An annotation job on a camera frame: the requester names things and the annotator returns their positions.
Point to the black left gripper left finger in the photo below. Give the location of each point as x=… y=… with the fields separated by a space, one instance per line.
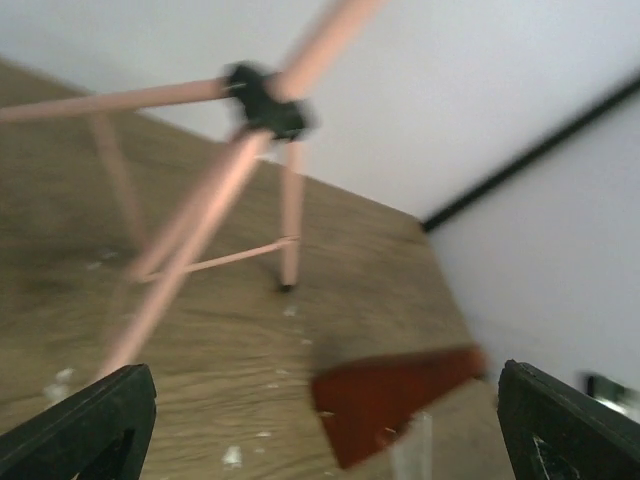
x=101 y=432

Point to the black frame post right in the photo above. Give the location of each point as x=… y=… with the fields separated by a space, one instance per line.
x=624 y=92

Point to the pink tripod music stand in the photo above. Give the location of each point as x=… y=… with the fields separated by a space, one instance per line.
x=273 y=107

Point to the clear plastic metronome cover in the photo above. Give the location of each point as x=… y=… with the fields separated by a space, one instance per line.
x=411 y=455

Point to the red-brown wooden metronome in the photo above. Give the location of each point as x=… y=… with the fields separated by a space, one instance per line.
x=365 y=406

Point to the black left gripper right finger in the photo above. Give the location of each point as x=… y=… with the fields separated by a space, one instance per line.
x=553 y=431

